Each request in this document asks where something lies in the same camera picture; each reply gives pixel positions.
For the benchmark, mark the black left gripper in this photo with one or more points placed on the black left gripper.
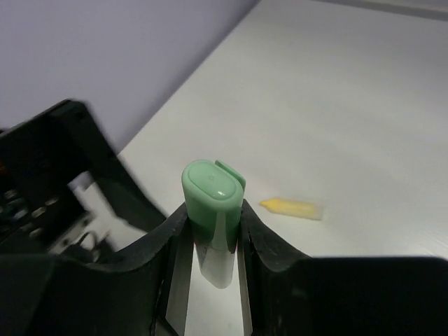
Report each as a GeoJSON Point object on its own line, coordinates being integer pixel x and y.
{"type": "Point", "coordinates": [39, 160]}

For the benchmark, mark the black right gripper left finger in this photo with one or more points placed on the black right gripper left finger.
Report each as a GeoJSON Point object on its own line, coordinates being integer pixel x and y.
{"type": "Point", "coordinates": [141, 290]}

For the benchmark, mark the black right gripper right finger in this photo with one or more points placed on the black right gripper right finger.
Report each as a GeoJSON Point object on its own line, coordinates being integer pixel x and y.
{"type": "Point", "coordinates": [286, 292]}

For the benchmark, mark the yellow pencil-shaped highlighter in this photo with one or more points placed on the yellow pencil-shaped highlighter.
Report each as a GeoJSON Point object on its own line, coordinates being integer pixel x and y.
{"type": "Point", "coordinates": [293, 208]}

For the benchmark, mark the green pencil-shaped highlighter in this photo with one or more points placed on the green pencil-shaped highlighter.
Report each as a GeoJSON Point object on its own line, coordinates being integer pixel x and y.
{"type": "Point", "coordinates": [214, 194]}

